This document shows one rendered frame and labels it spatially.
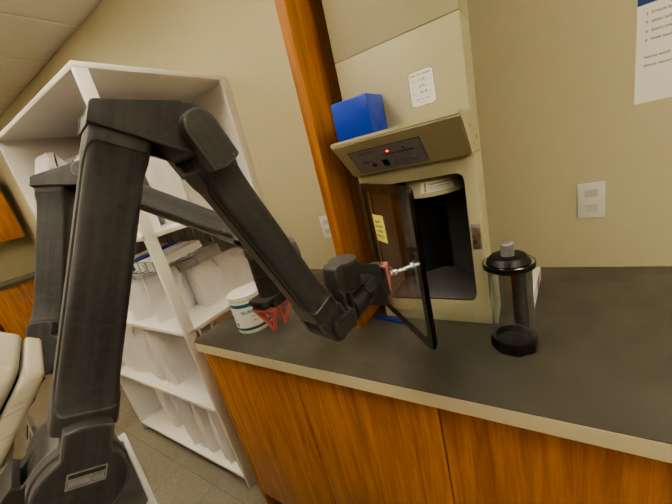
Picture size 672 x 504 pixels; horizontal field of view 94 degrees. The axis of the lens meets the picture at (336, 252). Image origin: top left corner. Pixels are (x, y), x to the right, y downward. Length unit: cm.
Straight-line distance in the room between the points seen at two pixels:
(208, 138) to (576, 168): 112
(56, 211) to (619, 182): 150
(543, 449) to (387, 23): 100
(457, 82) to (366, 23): 27
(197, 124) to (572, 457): 86
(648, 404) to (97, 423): 83
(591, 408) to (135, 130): 83
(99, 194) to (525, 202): 121
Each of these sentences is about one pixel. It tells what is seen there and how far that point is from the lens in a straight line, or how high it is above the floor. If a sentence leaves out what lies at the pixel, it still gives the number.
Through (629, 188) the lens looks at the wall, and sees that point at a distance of 132.
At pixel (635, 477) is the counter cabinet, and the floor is 82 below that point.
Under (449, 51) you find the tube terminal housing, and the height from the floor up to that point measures 164.
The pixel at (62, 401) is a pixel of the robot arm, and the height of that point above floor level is 132.
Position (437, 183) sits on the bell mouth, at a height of 135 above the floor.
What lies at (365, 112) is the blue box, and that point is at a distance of 81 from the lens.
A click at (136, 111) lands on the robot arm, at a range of 41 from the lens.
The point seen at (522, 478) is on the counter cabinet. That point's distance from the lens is 95.
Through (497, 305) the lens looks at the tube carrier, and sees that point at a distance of 83.
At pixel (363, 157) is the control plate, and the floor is 146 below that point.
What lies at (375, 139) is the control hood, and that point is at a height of 149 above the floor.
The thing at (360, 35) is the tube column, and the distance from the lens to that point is 96.
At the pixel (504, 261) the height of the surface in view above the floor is 118.
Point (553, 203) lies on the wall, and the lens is 131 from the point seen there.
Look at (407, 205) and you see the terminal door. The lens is 68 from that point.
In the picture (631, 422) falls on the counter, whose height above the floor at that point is 94.
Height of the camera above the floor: 148
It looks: 16 degrees down
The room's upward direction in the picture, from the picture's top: 14 degrees counter-clockwise
